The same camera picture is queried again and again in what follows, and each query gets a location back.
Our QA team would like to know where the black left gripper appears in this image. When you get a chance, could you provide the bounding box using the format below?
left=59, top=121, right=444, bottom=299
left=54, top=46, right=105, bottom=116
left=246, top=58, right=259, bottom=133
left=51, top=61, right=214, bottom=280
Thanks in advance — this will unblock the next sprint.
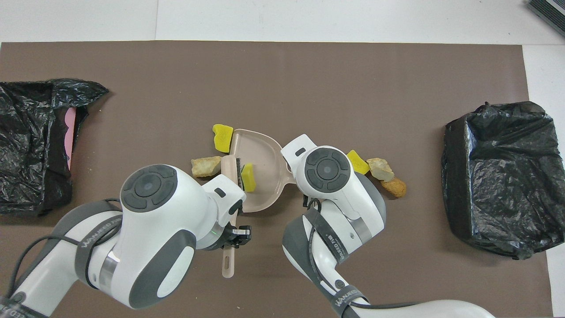
left=211, top=223, right=252, bottom=251

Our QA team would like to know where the beige hand brush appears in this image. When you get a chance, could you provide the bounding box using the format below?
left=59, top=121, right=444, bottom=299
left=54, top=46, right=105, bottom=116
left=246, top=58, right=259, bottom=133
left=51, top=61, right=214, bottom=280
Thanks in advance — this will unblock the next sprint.
left=220, top=155, right=244, bottom=279

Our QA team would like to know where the yellow sponge piece green backed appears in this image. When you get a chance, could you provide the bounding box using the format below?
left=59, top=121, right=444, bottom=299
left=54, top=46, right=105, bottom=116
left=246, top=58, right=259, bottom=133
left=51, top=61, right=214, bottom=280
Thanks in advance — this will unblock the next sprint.
left=241, top=163, right=257, bottom=193

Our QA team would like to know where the beige foam chunk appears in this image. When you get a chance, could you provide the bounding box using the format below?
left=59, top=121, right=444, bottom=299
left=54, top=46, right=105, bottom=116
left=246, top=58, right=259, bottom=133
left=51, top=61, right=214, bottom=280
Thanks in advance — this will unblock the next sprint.
left=366, top=158, right=395, bottom=182
left=191, top=155, right=222, bottom=178

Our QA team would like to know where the beige plastic dustpan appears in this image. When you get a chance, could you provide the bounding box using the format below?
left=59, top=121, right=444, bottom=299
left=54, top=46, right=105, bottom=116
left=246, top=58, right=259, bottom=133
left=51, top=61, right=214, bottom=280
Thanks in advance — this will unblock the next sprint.
left=229, top=129, right=298, bottom=214

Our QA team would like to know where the yellow sponge piece notched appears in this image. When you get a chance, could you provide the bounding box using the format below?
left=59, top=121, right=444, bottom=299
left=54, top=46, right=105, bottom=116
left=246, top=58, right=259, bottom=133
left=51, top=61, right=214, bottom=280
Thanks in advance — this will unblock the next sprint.
left=347, top=150, right=370, bottom=175

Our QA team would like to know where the orange brown foam chunk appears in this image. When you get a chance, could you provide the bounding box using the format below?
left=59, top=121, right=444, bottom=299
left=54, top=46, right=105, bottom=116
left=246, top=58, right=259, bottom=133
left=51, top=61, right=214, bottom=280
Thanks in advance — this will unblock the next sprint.
left=380, top=177, right=407, bottom=198

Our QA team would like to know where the pink bin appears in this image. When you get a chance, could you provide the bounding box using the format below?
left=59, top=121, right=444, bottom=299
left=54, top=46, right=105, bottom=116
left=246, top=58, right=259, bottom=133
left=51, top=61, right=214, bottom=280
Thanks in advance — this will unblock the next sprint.
left=64, top=107, right=77, bottom=170

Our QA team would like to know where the black trash bag over pink bin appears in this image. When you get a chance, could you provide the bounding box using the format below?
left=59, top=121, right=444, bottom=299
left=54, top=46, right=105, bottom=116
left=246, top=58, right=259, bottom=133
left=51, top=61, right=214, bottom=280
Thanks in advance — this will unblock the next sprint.
left=0, top=79, right=109, bottom=217

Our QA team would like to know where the black trash bag lined bin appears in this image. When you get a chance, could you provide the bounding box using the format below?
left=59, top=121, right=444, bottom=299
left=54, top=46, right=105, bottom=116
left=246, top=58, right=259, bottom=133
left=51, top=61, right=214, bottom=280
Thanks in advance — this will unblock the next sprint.
left=441, top=101, right=565, bottom=260

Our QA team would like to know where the brown table mat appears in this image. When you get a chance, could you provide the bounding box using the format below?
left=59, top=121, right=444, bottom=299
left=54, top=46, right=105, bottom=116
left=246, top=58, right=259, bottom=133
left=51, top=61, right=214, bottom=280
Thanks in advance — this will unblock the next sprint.
left=0, top=41, right=553, bottom=318

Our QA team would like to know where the dark grey ribbed box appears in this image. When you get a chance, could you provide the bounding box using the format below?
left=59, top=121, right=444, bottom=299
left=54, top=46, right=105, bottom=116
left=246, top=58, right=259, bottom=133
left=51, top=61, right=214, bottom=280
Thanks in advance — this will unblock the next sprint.
left=527, top=0, right=565, bottom=38

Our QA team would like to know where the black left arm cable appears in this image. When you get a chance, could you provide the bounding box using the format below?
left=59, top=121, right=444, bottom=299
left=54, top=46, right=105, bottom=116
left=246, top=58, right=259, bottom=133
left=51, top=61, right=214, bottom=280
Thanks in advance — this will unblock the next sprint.
left=2, top=199, right=124, bottom=305

